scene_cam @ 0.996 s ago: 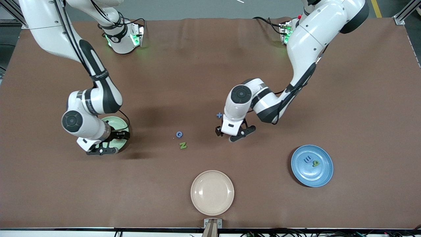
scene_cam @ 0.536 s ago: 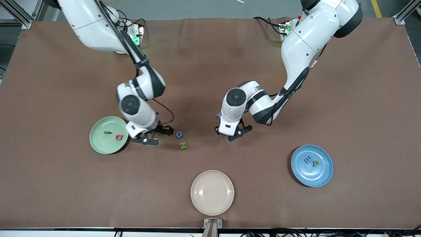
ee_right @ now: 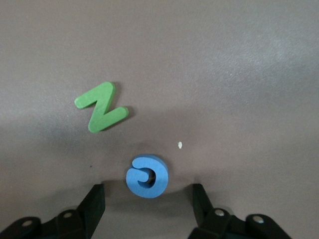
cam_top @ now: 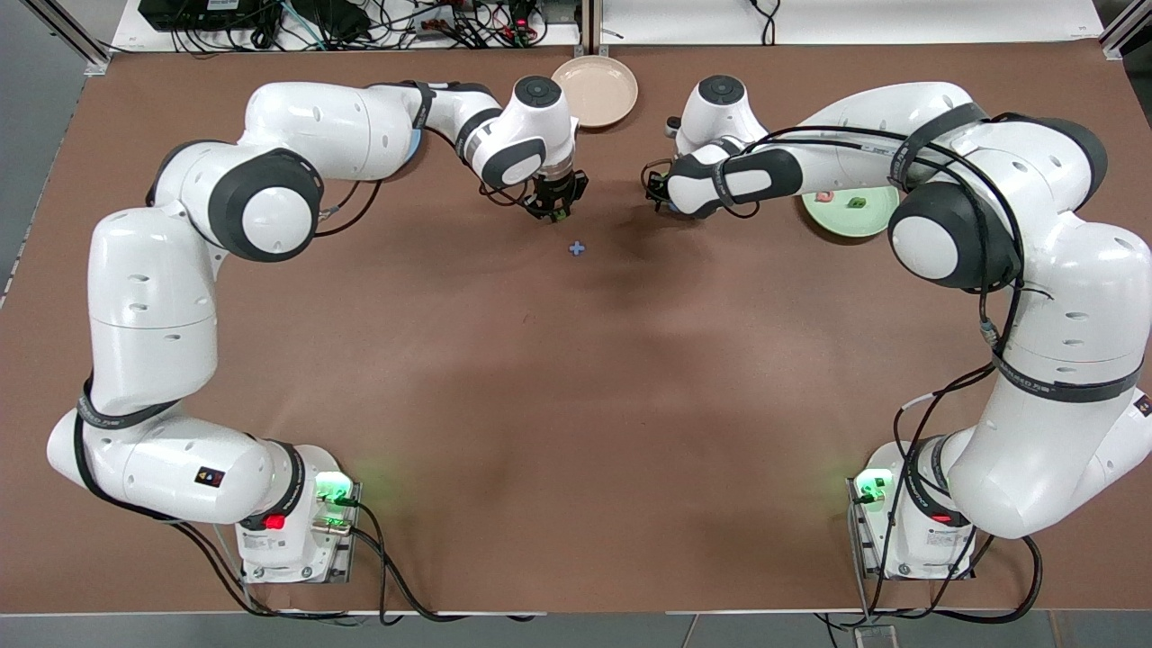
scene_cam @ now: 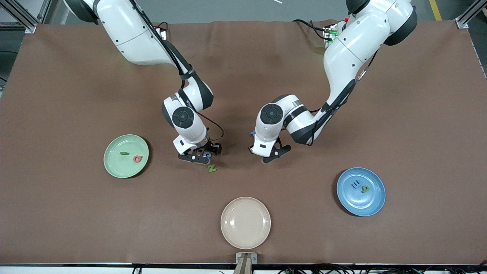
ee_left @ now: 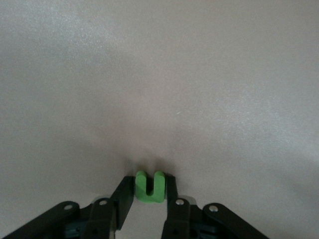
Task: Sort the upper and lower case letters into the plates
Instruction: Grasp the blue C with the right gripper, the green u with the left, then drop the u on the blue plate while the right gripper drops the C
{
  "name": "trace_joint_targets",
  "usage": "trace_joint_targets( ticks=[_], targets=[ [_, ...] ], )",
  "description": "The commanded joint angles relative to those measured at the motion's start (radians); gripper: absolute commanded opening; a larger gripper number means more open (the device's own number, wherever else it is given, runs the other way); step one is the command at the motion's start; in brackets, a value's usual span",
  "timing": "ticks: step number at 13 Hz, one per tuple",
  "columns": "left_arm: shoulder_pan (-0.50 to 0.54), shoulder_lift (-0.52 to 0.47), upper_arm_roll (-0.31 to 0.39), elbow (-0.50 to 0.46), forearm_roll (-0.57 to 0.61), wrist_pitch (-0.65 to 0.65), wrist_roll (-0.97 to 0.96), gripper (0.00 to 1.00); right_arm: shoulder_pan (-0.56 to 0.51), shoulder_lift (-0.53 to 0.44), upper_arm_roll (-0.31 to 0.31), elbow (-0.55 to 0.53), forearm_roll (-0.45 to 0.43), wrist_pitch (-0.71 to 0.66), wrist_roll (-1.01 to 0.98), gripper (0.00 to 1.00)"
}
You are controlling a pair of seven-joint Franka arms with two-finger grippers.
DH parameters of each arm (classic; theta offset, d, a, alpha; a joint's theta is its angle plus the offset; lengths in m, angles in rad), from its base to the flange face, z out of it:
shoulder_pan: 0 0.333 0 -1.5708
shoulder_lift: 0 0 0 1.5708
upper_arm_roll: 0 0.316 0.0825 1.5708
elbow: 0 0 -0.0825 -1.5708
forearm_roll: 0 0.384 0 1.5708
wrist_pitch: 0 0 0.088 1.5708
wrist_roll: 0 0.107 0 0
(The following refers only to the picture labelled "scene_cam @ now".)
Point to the blue letter m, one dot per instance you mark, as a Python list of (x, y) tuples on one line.
[(355, 185)]

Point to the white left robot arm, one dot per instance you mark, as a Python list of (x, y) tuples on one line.
[(354, 49)]

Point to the red letter Q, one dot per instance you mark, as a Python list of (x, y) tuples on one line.
[(137, 158)]

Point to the blue plate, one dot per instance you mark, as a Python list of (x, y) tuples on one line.
[(361, 201)]

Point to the green letter N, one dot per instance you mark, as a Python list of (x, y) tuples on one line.
[(212, 168)]

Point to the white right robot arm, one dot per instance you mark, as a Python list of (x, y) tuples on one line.
[(133, 34)]

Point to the aluminium frame profile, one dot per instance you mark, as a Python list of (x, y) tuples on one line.
[(470, 13), (21, 15)]

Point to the green letter g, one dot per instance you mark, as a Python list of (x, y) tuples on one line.
[(365, 188)]

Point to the cream plate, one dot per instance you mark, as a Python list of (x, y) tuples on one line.
[(245, 222)]

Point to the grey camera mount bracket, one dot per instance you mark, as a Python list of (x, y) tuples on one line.
[(246, 259)]

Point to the brown table cover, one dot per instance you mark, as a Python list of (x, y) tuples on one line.
[(243, 190)]

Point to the green plate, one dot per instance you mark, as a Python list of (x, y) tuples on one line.
[(120, 167)]

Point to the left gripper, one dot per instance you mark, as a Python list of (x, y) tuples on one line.
[(250, 148)]

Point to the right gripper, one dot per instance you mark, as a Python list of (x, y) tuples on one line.
[(210, 145)]

